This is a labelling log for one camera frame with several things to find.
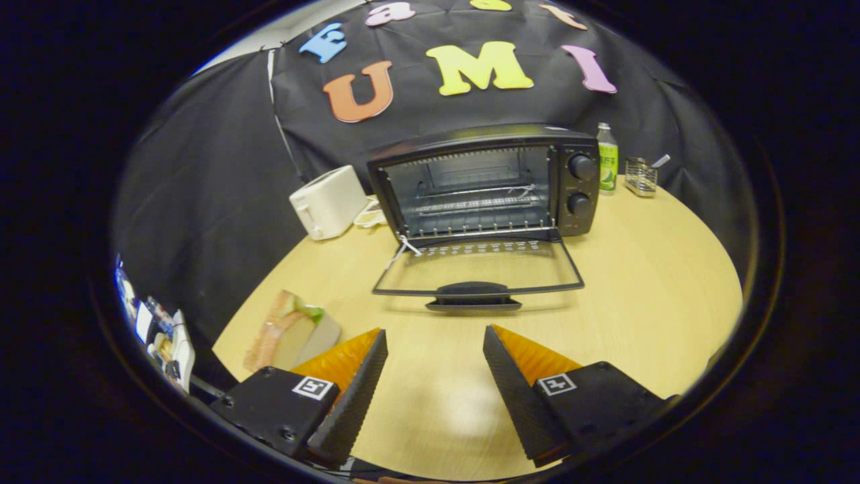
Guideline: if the black toaster oven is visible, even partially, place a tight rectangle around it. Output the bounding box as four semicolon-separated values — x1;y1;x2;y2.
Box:
366;123;602;312

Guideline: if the white pop-up toaster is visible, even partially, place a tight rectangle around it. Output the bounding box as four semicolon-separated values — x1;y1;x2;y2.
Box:
289;165;369;241

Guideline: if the assorted clutter pile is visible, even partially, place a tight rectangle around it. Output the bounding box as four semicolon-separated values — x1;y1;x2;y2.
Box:
114;255;197;394

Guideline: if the white string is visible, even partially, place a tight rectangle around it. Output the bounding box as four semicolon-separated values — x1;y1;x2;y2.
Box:
386;234;423;270

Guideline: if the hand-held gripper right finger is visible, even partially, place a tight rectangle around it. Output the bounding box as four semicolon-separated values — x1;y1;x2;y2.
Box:
482;324;676;469

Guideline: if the green label bottle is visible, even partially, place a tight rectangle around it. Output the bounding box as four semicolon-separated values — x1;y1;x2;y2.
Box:
597;122;619;196

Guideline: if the white bread sandwich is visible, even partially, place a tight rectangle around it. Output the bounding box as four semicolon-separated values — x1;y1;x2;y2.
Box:
243;290;342;372

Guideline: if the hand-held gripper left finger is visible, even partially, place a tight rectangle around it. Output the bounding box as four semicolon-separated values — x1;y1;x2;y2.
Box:
210;328;389;469

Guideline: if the metal wire basket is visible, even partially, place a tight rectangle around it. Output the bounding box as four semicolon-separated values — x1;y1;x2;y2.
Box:
625;157;659;198

